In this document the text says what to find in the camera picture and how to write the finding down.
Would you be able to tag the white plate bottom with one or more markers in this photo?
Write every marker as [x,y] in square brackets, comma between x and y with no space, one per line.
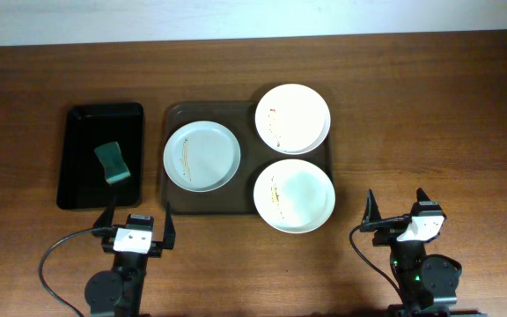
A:
[294,196]

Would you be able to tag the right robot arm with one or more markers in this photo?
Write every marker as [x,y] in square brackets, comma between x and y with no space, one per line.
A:
[425,283]

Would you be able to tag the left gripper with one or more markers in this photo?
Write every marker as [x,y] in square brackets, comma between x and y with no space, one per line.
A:
[158,246]

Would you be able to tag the white plate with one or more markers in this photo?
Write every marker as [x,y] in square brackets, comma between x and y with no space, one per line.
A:
[292,119]
[294,196]

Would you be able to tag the light blue plate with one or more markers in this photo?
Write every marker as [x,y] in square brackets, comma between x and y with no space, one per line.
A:
[201,156]

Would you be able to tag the brown serving tray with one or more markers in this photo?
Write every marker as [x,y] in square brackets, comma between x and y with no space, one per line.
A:
[235,197]

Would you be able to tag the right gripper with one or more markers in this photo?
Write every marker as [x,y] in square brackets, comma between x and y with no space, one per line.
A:
[383,235]

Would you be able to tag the white plate top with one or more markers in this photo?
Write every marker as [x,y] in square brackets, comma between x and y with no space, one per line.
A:
[292,119]

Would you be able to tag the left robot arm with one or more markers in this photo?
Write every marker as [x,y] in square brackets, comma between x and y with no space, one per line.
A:
[119,290]

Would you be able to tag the green scrub sponge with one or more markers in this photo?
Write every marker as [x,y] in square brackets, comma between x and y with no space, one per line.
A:
[114,166]

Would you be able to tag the black plastic tray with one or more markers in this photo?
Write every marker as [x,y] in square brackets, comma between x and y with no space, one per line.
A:
[82,183]

